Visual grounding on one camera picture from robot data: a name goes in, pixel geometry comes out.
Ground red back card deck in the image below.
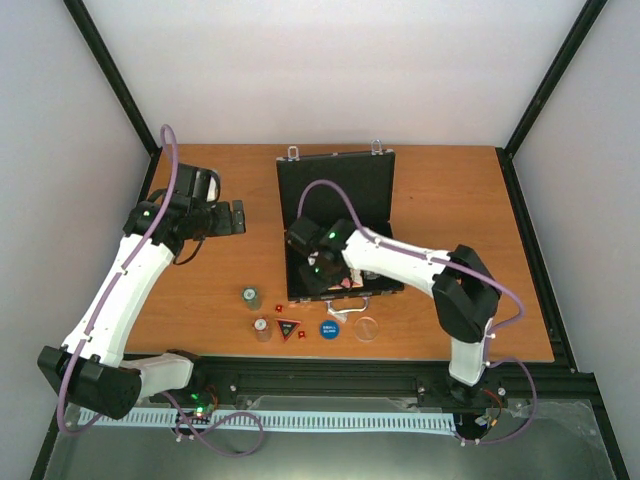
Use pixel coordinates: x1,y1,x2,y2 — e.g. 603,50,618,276
329,269,364,291

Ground blue small blind button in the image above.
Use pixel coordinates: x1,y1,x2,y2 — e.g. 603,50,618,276
319,320,340,340

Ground red poker chip stack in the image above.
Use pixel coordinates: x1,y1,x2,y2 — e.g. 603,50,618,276
253,317,272,342

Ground black poker set case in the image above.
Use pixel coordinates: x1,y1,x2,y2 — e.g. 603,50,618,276
276,141,404,302

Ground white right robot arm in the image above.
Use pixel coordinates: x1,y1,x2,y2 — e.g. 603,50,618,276
285,217,501,387

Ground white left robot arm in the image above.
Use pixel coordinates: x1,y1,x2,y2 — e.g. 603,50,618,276
37,200,246,420

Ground triangular all in button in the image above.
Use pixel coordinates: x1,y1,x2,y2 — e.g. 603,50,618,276
276,318,301,342

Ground clear round dealer button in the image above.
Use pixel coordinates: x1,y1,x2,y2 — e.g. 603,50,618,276
353,316,380,343

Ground green poker chip stack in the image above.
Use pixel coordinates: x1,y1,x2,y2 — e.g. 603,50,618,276
242,287,262,311

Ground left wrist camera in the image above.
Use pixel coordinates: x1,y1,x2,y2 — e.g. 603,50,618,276
173,163,221,202

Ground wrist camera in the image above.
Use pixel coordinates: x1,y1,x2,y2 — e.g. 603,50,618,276
285,216,324,256
173,163,221,202

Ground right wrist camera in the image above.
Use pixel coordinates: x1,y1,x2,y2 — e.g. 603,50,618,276
285,216,324,256

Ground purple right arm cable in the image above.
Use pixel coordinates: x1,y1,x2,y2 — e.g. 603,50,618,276
298,178,539,446

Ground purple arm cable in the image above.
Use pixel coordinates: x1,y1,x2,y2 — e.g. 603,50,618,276
56,123,181,435
298,178,539,446

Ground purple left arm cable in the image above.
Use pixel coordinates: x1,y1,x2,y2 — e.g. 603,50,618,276
56,123,181,435

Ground light blue cable duct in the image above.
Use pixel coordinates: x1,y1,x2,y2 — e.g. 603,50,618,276
96,407,456,435

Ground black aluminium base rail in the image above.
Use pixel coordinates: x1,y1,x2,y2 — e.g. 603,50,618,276
172,357,603,412

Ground black frame post left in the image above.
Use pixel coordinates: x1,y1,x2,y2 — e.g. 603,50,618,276
62,0,162,159

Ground black frame post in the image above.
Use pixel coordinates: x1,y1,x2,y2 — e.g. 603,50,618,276
502,0,610,156
62,0,162,159

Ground black frame post right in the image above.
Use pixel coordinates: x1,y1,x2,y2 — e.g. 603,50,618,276
502,0,610,156

